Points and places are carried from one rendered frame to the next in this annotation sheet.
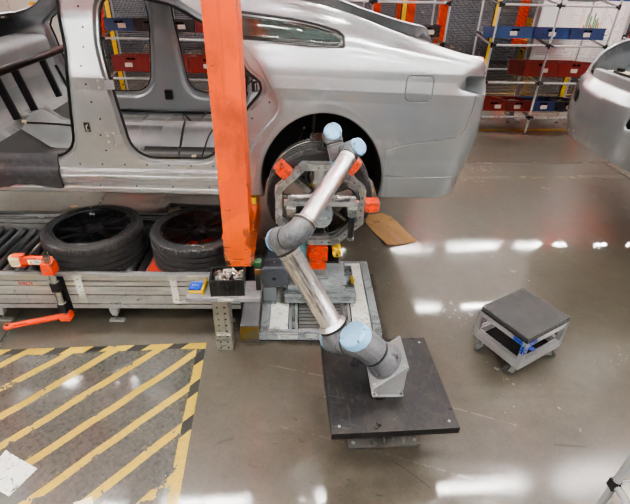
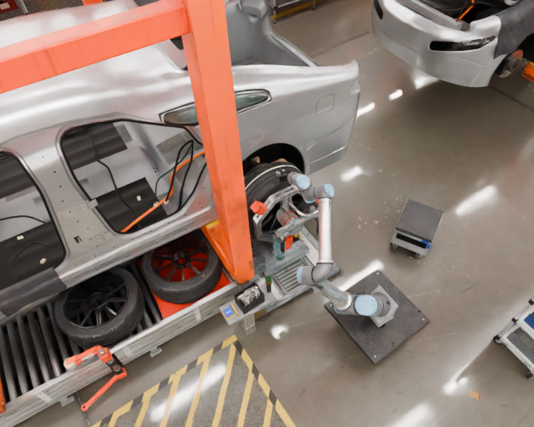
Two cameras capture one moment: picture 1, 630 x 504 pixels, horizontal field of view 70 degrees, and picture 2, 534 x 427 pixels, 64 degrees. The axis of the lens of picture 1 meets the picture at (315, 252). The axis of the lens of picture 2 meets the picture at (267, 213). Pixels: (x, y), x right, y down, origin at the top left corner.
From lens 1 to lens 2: 188 cm
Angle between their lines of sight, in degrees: 27
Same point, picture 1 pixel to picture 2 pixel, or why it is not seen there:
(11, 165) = (13, 296)
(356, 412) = (377, 341)
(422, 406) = (406, 318)
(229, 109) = (237, 205)
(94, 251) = (125, 322)
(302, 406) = (326, 345)
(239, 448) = (313, 392)
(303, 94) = (247, 142)
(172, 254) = (185, 292)
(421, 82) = (326, 100)
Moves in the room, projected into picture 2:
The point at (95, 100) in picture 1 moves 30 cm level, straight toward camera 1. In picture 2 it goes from (81, 219) to (112, 239)
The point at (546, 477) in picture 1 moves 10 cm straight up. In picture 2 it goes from (466, 314) to (470, 309)
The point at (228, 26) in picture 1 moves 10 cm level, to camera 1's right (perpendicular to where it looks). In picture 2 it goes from (235, 161) to (250, 154)
